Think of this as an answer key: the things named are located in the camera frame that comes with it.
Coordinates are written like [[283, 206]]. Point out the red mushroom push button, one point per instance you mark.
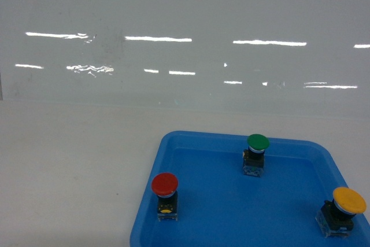
[[164, 186]]

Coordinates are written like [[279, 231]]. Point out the yellow mushroom push button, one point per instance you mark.
[[335, 217]]

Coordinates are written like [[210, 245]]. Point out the green mushroom push button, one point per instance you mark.
[[254, 155]]

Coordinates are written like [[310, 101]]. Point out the blue plastic tray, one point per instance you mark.
[[221, 206]]

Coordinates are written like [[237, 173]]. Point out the white whiteboard panel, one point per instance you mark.
[[280, 57]]

